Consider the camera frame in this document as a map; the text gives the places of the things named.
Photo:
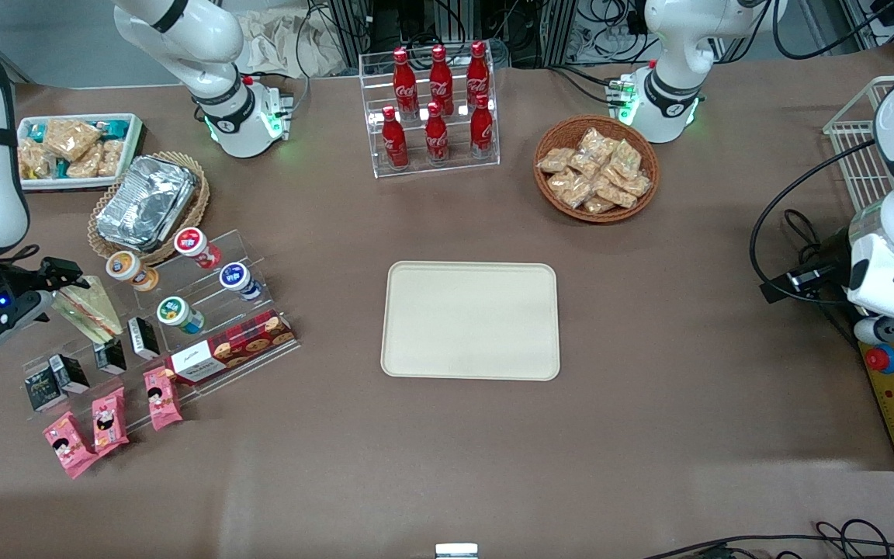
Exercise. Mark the round wicker basket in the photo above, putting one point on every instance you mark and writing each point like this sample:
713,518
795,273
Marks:
548,136

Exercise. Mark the clear acrylic bottle rack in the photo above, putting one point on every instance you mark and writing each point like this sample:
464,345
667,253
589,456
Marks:
373,116

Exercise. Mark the green lid yogurt cup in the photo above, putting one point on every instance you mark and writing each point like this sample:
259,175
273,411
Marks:
177,312

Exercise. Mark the red plaid cookie box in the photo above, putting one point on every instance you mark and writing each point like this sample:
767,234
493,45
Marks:
237,345

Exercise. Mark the white plastic bin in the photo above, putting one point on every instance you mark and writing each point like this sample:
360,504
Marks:
133,147

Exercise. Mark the silver metal bracket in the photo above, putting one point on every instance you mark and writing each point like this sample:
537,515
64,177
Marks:
456,551

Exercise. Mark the pink snack packet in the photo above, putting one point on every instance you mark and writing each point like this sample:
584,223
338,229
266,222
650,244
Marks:
71,446
161,400
109,423

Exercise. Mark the oval wicker basket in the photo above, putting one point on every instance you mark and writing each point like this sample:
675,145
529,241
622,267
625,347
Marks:
197,202

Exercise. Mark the silver foil container stack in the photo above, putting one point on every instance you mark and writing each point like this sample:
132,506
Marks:
144,202

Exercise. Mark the black small carton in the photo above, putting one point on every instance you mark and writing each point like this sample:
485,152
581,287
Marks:
71,374
111,355
43,390
143,338

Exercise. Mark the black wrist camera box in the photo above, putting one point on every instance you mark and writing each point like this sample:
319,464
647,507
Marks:
808,277

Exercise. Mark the red lid yogurt cup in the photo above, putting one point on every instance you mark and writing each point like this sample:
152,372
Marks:
192,243

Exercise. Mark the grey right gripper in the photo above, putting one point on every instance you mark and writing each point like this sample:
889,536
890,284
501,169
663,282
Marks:
19,281

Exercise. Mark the clear acrylic tiered stand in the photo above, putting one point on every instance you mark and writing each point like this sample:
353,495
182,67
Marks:
261,264

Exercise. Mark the red cola bottle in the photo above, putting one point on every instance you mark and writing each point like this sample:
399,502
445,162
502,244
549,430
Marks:
478,68
437,136
404,74
394,140
441,71
482,126

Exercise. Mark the beige cracker snack bag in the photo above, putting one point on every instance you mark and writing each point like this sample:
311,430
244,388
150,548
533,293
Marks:
86,165
71,138
32,161
111,157

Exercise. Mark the crumpled white cloth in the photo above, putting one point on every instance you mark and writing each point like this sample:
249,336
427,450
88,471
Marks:
284,43

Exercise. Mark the aluminium equipment rack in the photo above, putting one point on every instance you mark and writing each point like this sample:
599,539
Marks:
385,23

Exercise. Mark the teal snack packet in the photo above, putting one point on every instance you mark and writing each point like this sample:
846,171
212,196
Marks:
112,126

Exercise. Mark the blue lid yogurt cup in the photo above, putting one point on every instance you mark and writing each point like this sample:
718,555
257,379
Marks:
237,278

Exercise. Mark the clear bag of biscuits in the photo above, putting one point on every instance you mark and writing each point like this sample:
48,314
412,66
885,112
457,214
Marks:
596,144
571,189
637,185
556,161
619,194
599,204
625,157

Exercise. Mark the beige plastic tray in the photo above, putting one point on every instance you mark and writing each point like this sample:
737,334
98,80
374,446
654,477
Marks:
470,322

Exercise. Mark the triangle sandwich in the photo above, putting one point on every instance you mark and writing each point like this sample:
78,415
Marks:
90,310

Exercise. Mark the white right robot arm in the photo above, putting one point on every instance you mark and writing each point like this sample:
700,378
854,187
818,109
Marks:
183,39

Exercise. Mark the orange lid yogurt cup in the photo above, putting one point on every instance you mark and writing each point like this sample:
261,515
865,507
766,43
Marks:
125,268

